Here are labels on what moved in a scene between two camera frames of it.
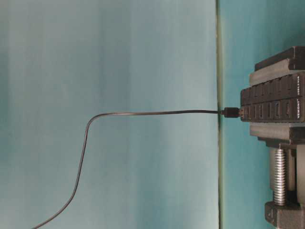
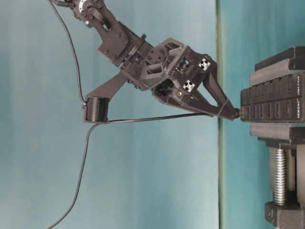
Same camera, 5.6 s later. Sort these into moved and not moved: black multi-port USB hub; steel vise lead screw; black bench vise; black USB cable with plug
Moved: black USB cable with plug
Not moved: black bench vise; steel vise lead screw; black multi-port USB hub
